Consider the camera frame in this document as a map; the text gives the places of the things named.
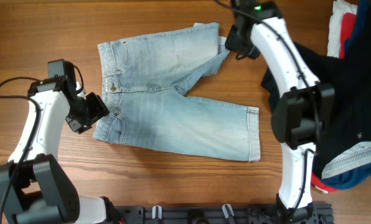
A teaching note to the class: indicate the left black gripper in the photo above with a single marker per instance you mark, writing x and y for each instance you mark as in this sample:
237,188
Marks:
90,112

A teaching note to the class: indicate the white garment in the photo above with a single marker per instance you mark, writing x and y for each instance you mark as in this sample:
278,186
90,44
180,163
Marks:
339,8

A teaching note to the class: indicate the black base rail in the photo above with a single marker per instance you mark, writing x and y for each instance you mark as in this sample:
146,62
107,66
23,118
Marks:
210,214

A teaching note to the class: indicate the light blue denim shorts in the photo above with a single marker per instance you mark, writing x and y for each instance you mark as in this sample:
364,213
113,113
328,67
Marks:
145,85

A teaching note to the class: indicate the grey patterned collar garment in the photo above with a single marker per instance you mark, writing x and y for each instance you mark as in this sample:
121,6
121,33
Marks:
357,156

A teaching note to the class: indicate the black garment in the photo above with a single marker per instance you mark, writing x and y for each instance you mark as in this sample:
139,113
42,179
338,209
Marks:
351,79

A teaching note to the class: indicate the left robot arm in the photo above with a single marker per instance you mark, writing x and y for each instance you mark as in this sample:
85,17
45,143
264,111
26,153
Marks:
33,186

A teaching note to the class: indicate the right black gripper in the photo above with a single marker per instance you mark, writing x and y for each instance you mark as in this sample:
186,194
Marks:
235,43

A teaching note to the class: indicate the dark blue garment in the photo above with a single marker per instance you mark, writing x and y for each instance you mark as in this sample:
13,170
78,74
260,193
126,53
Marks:
355,176

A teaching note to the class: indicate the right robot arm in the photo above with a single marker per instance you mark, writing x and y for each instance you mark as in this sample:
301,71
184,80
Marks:
299,118

